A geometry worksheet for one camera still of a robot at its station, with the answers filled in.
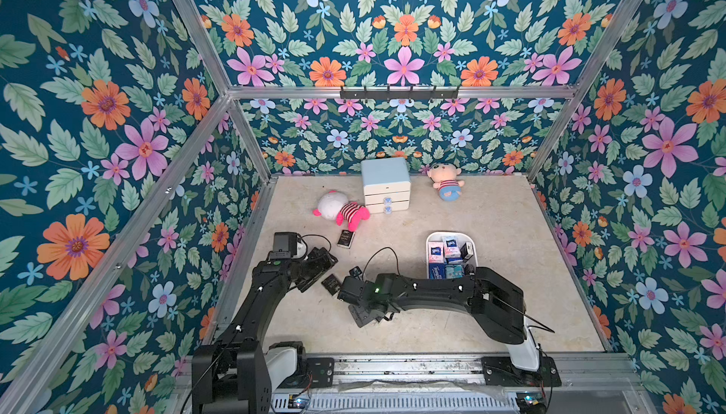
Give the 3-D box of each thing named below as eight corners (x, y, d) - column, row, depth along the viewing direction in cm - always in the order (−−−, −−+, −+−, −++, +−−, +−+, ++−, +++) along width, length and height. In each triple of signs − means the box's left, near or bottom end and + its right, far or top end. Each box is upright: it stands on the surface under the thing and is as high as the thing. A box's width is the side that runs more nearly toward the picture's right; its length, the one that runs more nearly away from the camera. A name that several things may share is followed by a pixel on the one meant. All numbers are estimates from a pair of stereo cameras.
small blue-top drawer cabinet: (362, 217, 109) (359, 189, 97) (364, 185, 120) (362, 157, 107) (408, 217, 109) (411, 189, 97) (405, 185, 120) (408, 157, 107)
